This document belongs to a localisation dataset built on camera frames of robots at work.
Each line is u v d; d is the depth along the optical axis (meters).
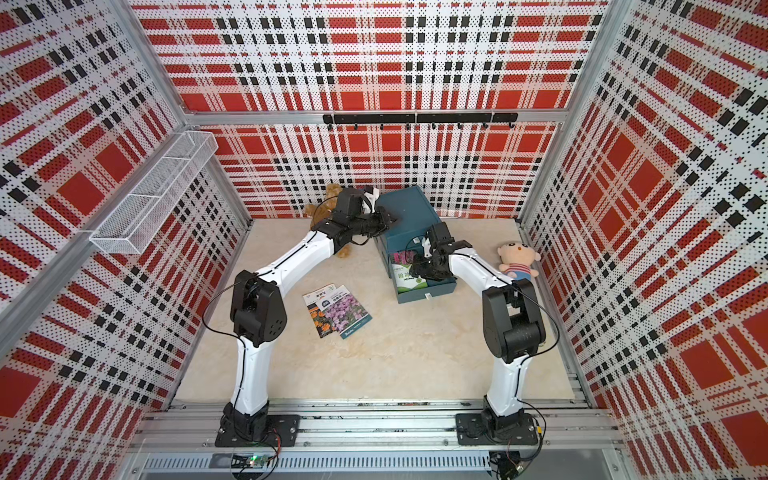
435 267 0.80
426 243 0.90
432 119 0.89
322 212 1.09
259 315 0.54
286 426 0.74
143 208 0.73
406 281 0.93
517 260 1.00
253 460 0.69
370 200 0.75
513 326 0.50
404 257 0.98
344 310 0.96
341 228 0.71
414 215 0.91
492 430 0.66
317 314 0.95
